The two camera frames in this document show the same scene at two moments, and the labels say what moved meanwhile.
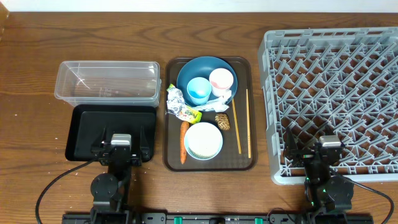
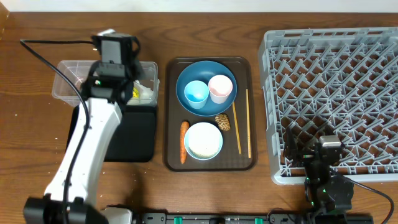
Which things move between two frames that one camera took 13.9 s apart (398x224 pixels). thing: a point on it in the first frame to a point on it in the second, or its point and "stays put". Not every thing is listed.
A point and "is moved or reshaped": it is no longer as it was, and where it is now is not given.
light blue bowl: [203, 140] stays put
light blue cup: [199, 89] is moved or reshaped
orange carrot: [184, 126] stays put
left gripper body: [119, 156] to [137, 66]
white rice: [203, 139] stays put
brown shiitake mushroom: [223, 121] stays put
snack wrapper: [176, 105] to [135, 93]
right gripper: [313, 158] stays put
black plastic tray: [88, 121] stays put
